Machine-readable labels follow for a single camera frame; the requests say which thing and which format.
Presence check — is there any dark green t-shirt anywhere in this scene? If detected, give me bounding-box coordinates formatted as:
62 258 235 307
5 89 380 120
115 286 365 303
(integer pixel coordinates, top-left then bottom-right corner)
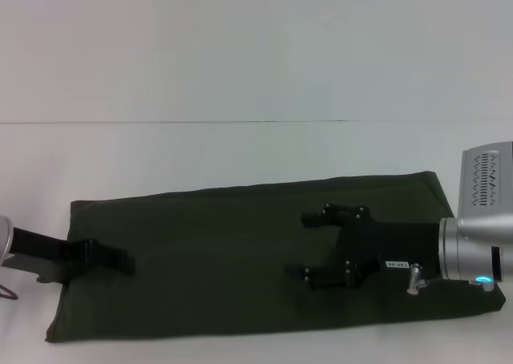
43 170 506 335

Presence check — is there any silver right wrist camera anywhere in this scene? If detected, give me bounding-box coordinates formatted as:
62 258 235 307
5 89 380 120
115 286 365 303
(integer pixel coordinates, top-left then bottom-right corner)
460 140 513 241

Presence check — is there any right arm cable with connector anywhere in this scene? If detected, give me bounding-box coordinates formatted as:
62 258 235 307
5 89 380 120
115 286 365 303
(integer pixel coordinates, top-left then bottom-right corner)
405 262 442 297

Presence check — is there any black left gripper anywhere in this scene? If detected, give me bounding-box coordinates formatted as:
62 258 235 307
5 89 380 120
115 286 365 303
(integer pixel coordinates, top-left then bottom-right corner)
10 226 136 279

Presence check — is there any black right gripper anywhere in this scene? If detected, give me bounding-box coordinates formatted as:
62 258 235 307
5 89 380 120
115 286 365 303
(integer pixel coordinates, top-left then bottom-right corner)
285 202 442 291

